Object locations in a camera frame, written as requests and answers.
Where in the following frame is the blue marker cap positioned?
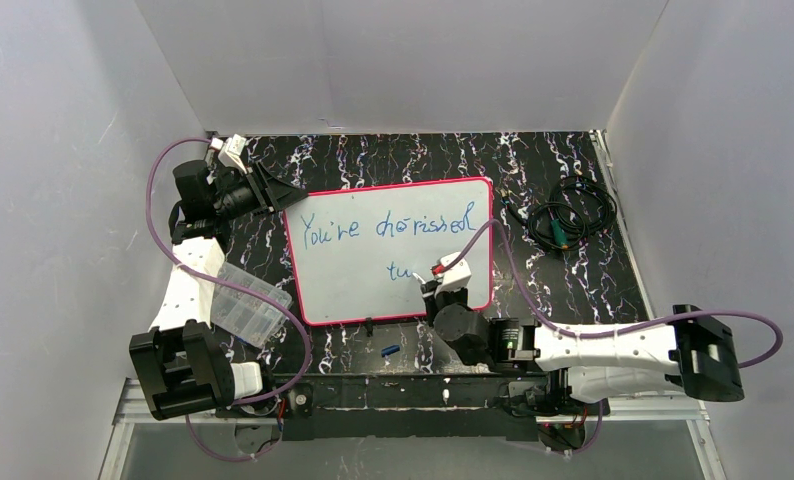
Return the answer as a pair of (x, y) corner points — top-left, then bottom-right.
(381, 345), (401, 358)

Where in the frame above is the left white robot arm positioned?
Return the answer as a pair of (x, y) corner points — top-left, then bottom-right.
(129, 160), (308, 420)

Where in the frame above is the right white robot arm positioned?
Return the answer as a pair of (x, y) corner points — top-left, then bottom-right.
(420, 280), (745, 404)

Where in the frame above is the pink framed whiteboard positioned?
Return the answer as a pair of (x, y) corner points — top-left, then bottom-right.
(283, 177), (493, 326)

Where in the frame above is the clear plastic screw box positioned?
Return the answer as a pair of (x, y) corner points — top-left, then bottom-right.
(211, 263), (292, 347)

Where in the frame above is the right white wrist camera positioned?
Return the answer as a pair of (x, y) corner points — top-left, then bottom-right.
(431, 252), (472, 294)

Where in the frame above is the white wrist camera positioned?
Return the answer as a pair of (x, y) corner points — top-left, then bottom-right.
(431, 252), (472, 294)
(209, 134), (249, 173)

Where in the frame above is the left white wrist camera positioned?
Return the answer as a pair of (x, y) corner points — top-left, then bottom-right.
(209, 134), (249, 173)

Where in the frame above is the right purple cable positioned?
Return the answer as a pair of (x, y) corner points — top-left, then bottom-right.
(453, 219), (785, 458)

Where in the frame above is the purple cable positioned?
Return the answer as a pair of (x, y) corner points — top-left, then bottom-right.
(145, 137), (313, 464)
(453, 219), (785, 458)

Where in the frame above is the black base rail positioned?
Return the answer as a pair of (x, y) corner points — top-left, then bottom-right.
(284, 374), (574, 441)

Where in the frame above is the green handled screwdriver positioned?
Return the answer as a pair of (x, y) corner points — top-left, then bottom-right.
(550, 218), (569, 250)

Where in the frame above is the coiled black cable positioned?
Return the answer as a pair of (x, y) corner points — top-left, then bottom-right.
(502, 173), (619, 253)

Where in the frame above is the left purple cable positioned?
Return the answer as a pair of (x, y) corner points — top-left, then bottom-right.
(145, 137), (313, 464)

